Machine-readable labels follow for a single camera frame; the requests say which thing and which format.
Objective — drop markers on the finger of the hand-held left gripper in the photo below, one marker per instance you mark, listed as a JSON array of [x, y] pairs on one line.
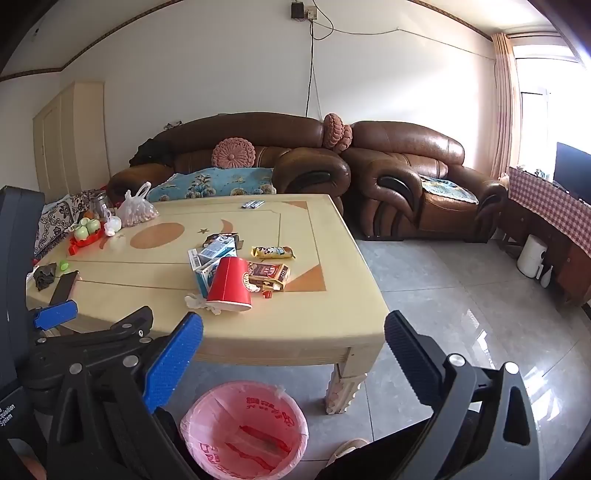
[[115, 330], [55, 314]]

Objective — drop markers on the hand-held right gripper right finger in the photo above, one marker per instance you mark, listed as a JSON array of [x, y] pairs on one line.
[[408, 357]]

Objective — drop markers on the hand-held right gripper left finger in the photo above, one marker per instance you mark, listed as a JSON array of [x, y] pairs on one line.
[[175, 360]]

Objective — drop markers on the white tissue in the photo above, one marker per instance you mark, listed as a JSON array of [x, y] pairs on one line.
[[198, 302]]

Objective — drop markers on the white blue milk carton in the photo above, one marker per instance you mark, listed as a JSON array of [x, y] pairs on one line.
[[206, 277]]

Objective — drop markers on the red paper cup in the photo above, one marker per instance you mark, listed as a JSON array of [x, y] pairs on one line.
[[228, 286]]

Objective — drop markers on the pink-lined trash bin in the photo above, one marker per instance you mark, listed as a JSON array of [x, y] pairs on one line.
[[244, 429]]

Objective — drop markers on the small white barcode box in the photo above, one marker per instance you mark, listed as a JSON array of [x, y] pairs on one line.
[[194, 258]]

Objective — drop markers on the blue white medicine box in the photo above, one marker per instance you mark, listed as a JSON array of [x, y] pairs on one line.
[[219, 249]]

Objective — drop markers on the brown printed packet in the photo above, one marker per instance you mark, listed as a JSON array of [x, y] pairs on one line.
[[270, 274]]

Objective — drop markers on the dark brown box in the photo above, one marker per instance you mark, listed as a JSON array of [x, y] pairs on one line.
[[226, 237]]

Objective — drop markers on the yellow snack bar wrapper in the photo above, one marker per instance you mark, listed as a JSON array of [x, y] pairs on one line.
[[272, 252]]

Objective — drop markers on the dark smartphone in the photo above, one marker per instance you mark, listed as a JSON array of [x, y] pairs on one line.
[[64, 286]]

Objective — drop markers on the dark crumpled cloth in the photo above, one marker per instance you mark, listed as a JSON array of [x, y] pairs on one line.
[[45, 277]]

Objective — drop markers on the black white patterned cover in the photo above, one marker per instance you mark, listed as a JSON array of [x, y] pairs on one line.
[[60, 217]]

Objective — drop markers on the red plastic tray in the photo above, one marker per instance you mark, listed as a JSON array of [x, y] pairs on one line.
[[81, 247]]

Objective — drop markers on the green cup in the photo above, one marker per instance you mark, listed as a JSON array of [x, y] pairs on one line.
[[81, 233], [93, 225]]

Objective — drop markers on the glass jar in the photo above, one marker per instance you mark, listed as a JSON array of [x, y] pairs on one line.
[[100, 205]]

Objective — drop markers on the person's right leg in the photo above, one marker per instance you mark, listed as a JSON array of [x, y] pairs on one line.
[[392, 452]]

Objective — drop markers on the small white plastic bag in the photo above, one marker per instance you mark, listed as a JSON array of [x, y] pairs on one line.
[[113, 226]]

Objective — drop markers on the beige slipper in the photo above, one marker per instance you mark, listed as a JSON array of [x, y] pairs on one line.
[[346, 452]]

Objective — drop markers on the beige wooden coffee table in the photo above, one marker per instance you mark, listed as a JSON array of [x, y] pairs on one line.
[[295, 323]]

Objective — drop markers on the clear plastic bag of nuts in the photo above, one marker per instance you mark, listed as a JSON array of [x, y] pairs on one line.
[[136, 212]]

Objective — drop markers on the beige wardrobe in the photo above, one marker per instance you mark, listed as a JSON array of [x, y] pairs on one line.
[[69, 143]]

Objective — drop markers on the small white bottle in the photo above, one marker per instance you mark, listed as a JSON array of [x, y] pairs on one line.
[[546, 277]]

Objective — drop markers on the white round appliance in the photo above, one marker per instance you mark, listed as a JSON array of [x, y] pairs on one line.
[[532, 256]]

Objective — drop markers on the black clothing pile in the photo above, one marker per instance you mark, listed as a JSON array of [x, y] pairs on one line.
[[150, 152]]

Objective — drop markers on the blue patterned seat cloth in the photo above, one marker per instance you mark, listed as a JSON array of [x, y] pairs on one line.
[[450, 189]]

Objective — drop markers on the blue floral blanket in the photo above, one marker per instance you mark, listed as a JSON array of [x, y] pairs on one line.
[[212, 182]]

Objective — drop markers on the brown wooden cabinet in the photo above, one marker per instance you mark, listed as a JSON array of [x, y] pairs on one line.
[[568, 263]]

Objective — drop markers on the brown leather armchair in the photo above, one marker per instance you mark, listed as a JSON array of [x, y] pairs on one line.
[[415, 152]]

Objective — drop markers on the red checked tablecloth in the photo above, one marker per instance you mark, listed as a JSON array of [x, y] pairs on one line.
[[549, 205]]

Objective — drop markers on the round pink knitted cushion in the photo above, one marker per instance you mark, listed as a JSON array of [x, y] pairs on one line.
[[337, 133], [233, 153]]

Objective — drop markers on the brown leather sofa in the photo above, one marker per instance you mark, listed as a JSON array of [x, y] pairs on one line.
[[300, 166]]

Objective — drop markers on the black flat screen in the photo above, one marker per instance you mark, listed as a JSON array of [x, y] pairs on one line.
[[572, 170]]

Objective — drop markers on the pink curtain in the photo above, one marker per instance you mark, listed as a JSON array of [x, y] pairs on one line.
[[504, 106]]

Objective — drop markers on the window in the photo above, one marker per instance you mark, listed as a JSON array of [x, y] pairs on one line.
[[549, 106]]

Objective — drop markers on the white wall socket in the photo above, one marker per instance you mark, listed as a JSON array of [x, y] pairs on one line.
[[311, 12]]

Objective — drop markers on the black wall adapter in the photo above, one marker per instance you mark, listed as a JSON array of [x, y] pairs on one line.
[[296, 10]]

